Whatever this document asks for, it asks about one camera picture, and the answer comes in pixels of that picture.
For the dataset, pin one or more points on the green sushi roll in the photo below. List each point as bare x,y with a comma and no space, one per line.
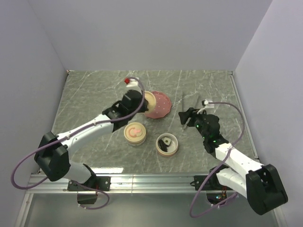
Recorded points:
167,141

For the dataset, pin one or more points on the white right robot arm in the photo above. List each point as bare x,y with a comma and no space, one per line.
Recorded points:
260,184

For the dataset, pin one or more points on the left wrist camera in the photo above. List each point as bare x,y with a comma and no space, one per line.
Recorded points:
131,82

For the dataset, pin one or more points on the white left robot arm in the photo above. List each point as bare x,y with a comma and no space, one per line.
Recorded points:
54,155

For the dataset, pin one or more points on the steel round container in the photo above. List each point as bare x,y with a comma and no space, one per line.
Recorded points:
135,141

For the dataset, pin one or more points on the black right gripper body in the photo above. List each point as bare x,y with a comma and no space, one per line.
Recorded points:
200,120

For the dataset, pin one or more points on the cream round lunch container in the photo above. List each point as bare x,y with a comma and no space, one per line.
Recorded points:
173,147

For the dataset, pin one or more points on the black seaweed piece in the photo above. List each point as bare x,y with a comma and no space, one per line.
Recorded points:
162,145

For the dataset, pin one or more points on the cream lid pink handle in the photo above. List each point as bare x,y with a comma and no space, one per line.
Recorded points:
134,129

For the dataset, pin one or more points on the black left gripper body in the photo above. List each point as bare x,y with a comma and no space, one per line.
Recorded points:
143,108

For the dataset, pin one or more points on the steel food tongs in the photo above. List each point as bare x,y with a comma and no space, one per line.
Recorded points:
183,106

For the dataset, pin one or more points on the pink dotted plate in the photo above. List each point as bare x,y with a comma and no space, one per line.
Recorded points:
163,106

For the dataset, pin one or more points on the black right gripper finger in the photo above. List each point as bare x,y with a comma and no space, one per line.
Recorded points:
191,111
186,118

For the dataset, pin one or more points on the aluminium front rail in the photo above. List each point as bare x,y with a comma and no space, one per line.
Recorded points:
126,184

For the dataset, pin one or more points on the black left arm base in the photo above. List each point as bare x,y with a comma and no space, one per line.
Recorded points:
85,179

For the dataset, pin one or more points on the cream lid with label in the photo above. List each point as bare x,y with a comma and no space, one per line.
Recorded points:
151,101

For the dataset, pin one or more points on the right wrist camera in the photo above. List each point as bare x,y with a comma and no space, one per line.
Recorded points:
207,104

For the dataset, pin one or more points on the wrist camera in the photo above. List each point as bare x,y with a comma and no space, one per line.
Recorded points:
131,82
207,104

